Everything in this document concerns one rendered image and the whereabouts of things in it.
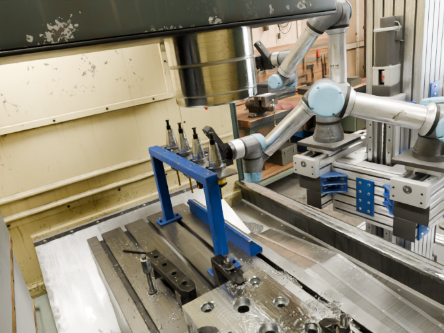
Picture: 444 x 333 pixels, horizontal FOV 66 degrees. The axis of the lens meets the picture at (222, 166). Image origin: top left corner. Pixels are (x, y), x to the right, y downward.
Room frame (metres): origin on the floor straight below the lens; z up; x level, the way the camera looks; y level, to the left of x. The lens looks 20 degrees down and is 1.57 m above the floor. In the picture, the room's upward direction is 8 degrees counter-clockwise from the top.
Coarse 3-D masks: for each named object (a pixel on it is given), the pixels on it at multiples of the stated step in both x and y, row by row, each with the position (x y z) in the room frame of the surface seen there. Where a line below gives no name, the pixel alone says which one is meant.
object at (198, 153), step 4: (192, 140) 1.08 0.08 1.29; (196, 140) 1.07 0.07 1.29; (192, 144) 1.08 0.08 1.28; (196, 144) 1.07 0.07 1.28; (200, 144) 1.08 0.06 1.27; (192, 148) 1.08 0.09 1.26; (196, 148) 1.07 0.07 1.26; (200, 148) 1.07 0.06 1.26; (192, 152) 1.08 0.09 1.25; (196, 152) 1.07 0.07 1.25; (200, 152) 1.07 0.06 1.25; (192, 156) 1.08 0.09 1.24; (196, 156) 1.06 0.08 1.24; (200, 156) 1.06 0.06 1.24; (204, 156) 1.07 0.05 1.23
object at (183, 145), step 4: (184, 132) 1.18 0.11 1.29; (180, 136) 1.17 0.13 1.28; (184, 136) 1.17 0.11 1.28; (180, 140) 1.17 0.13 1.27; (184, 140) 1.17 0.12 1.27; (180, 144) 1.17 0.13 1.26; (184, 144) 1.17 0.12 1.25; (188, 144) 1.18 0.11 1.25; (180, 148) 1.17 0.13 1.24; (184, 148) 1.16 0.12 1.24; (188, 148) 1.17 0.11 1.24; (180, 152) 1.16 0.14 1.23; (184, 152) 1.16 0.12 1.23
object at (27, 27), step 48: (0, 0) 0.41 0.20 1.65; (48, 0) 0.43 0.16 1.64; (96, 0) 0.46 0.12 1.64; (144, 0) 0.48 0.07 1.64; (192, 0) 0.52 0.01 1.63; (240, 0) 0.56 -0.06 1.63; (288, 0) 0.60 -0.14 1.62; (336, 0) 0.66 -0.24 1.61; (0, 48) 0.40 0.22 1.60; (48, 48) 0.43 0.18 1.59; (96, 48) 0.60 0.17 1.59
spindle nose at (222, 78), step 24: (168, 48) 0.63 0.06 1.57; (192, 48) 0.59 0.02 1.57; (216, 48) 0.59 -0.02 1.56; (240, 48) 0.61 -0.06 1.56; (192, 72) 0.60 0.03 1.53; (216, 72) 0.59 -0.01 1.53; (240, 72) 0.60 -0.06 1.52; (192, 96) 0.60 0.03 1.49; (216, 96) 0.59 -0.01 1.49; (240, 96) 0.60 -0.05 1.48
